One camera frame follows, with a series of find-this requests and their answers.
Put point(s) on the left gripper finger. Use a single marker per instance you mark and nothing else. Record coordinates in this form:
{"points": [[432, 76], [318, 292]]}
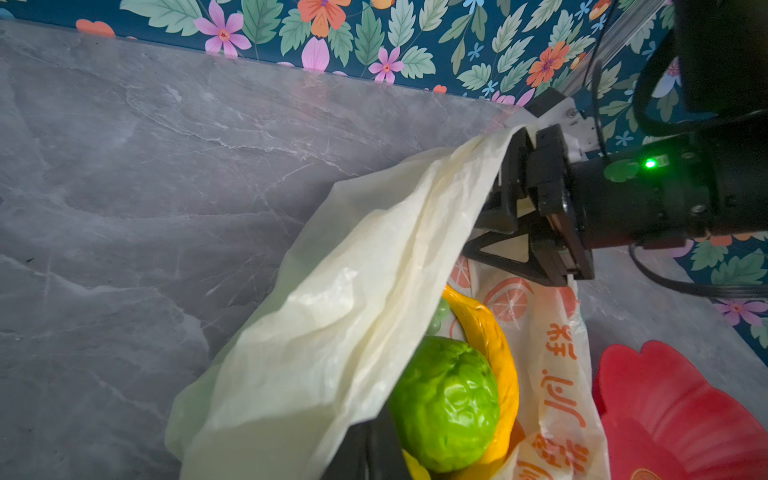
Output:
{"points": [[369, 451]]}

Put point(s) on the red flower-shaped plastic plate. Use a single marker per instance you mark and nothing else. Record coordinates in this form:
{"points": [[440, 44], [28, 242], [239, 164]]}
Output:
{"points": [[664, 420]]}

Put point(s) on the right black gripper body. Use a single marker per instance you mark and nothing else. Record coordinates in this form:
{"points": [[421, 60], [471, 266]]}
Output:
{"points": [[529, 221]]}

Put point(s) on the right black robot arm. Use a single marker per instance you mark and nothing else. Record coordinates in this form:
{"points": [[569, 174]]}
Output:
{"points": [[702, 96]]}

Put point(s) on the green fake lime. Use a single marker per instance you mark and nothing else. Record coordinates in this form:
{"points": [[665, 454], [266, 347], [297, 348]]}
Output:
{"points": [[445, 405]]}

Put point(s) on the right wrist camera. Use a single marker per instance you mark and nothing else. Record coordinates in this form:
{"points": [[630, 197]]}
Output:
{"points": [[580, 132]]}

